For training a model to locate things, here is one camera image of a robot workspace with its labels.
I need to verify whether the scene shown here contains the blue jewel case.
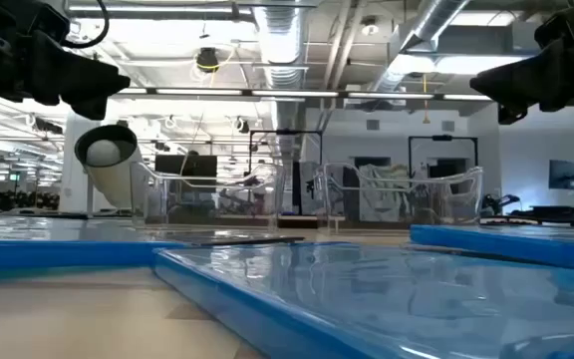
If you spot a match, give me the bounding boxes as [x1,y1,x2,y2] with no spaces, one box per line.
[153,242,574,359]
[409,223,574,274]
[0,213,191,274]

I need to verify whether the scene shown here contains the clear plastic bin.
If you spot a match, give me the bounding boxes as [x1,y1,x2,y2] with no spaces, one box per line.
[313,162,485,236]
[130,160,287,231]

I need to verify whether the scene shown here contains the dark monitor screen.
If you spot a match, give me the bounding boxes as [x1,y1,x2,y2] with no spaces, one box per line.
[154,154,218,190]

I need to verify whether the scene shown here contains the ceiling smoke detector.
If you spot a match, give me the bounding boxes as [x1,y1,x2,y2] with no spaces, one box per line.
[360,16,380,37]

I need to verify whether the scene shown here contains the grey draped cover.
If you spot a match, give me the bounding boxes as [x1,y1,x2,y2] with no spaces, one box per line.
[359,164,418,223]

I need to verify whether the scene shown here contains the long ceiling light bar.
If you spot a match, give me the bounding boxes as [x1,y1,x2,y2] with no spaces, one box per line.
[117,87,495,103]

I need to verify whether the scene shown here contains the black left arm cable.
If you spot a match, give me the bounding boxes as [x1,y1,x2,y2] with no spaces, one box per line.
[60,0,111,50]

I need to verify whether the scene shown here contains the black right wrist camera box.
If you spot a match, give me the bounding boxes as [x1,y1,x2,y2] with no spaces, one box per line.
[534,5,574,50]

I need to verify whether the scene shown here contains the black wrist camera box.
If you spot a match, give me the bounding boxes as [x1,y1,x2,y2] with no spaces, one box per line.
[30,2,72,46]
[534,5,574,50]

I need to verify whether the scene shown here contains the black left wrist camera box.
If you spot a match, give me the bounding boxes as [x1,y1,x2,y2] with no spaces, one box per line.
[30,2,72,46]

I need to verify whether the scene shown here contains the wall monitor screen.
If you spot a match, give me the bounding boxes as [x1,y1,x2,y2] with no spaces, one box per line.
[548,159,574,190]

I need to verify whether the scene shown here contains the yellow hanging cord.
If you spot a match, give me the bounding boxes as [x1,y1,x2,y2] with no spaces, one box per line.
[421,73,431,125]

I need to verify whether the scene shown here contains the slanted silver ceiling duct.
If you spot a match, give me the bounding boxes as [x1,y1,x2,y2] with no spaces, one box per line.
[371,0,471,94]

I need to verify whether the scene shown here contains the black ceiling cable reel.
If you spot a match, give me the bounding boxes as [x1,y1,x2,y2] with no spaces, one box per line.
[195,47,221,75]

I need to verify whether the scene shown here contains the ribbed silver ceiling duct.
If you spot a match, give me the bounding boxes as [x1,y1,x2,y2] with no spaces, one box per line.
[252,0,311,161]

